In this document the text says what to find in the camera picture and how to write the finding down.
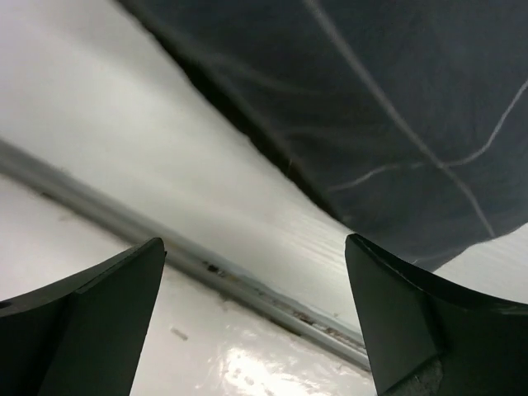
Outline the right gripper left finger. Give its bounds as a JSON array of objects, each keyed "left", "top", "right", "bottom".
[{"left": 1, "top": 238, "right": 166, "bottom": 396}]

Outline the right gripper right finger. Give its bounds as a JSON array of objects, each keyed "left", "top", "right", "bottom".
[{"left": 345, "top": 234, "right": 527, "bottom": 396}]

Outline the dark grey checked pillowcase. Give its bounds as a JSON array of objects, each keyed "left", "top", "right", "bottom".
[{"left": 123, "top": 1, "right": 527, "bottom": 270}]

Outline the aluminium front rail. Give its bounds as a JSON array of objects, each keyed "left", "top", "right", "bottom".
[{"left": 1, "top": 141, "right": 370, "bottom": 370}]

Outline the white foam front board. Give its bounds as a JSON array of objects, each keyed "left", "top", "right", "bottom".
[{"left": 1, "top": 177, "right": 375, "bottom": 396}]

